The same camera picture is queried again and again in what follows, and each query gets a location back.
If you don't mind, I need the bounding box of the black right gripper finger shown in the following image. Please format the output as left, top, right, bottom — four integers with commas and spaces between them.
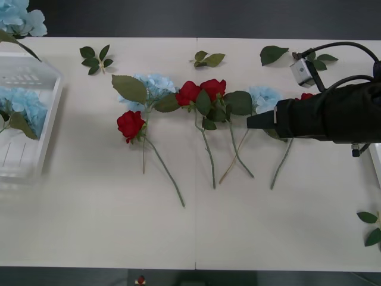
246, 109, 276, 123
246, 119, 278, 131

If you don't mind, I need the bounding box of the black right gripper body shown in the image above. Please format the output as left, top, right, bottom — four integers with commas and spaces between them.
275, 92, 329, 139

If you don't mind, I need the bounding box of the red rose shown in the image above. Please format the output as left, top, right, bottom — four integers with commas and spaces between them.
175, 80, 218, 189
199, 79, 255, 179
117, 110, 186, 209
264, 92, 316, 191

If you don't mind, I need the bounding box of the blue flower yellow-tipped stem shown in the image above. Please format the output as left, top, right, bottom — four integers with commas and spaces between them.
218, 85, 283, 185

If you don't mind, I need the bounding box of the single loose green leaf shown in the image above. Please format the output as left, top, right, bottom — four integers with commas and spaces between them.
260, 45, 290, 67

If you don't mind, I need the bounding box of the loose green leaf twig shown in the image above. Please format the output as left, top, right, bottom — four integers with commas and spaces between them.
189, 50, 226, 69
356, 210, 381, 247
79, 44, 114, 76
306, 51, 339, 72

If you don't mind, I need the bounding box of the shallow white box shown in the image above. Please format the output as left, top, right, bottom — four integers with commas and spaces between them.
368, 142, 381, 191
0, 52, 65, 184

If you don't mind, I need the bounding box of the pale blue flower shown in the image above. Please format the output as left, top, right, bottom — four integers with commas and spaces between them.
111, 73, 182, 175
0, 0, 48, 63
0, 87, 48, 141

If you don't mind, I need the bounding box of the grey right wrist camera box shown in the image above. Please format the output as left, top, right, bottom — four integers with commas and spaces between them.
290, 58, 327, 92

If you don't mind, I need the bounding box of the black right camera cable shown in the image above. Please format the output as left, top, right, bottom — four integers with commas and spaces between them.
292, 41, 381, 70

